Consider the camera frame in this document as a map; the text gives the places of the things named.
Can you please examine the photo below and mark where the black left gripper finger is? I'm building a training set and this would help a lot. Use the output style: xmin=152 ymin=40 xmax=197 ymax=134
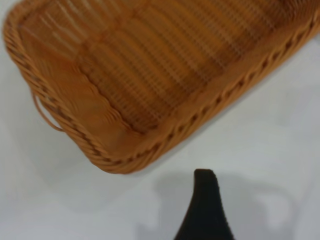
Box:
xmin=172 ymin=168 xmax=236 ymax=240

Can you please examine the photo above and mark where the orange woven wicker basket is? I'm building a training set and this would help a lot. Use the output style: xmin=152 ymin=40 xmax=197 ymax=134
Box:
xmin=2 ymin=0 xmax=320 ymax=175

